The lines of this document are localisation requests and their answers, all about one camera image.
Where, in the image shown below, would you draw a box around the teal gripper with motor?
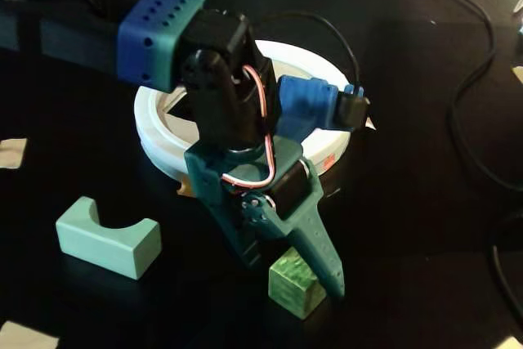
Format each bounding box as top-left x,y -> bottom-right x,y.
183,136 -> 324,268

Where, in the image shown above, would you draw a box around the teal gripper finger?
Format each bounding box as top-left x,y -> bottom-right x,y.
285,208 -> 346,299

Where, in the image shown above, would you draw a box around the green wooden square block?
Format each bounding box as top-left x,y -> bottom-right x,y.
267,245 -> 328,321

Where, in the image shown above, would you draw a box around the light green arch block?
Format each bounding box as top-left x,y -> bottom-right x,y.
55,195 -> 163,282

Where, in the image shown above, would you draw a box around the red and white servo wires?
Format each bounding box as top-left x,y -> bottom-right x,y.
221,65 -> 284,205

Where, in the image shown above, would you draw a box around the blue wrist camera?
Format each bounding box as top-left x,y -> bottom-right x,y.
276,74 -> 372,137

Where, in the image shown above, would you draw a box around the black looped cable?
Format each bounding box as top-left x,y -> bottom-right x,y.
488,208 -> 523,328

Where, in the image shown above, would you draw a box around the long black table cable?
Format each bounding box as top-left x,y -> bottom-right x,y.
253,0 -> 523,195

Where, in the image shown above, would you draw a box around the black camera cable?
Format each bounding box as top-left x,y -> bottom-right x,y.
261,11 -> 365,92

